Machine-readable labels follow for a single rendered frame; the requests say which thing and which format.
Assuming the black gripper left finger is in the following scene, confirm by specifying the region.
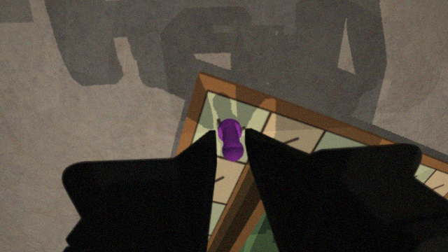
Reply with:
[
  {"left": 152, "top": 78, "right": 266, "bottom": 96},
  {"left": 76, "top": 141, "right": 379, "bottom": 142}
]
[{"left": 62, "top": 130, "right": 217, "bottom": 252}]

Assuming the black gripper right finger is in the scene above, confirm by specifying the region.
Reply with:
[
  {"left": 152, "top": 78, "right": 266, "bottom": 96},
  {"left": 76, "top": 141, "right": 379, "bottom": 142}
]
[{"left": 245, "top": 128, "right": 422, "bottom": 252}]

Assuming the purple pawn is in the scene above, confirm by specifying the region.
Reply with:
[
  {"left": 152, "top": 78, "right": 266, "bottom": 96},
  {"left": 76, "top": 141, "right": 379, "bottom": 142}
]
[{"left": 218, "top": 118, "right": 244, "bottom": 162}]

